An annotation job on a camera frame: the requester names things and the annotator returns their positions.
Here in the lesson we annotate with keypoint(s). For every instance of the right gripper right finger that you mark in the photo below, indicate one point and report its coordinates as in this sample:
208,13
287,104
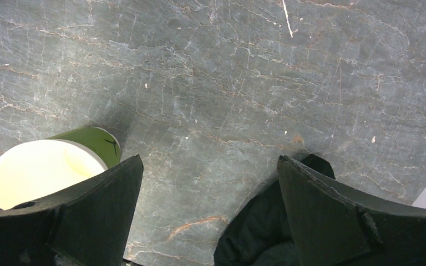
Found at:
334,224

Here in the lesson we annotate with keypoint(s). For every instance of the black cloth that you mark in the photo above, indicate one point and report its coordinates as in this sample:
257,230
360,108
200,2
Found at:
260,234

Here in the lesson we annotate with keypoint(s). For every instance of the green paper cup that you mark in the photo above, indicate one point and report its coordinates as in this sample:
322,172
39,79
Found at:
35,169

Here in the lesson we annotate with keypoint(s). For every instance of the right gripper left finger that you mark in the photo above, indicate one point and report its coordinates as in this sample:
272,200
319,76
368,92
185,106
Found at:
84,224

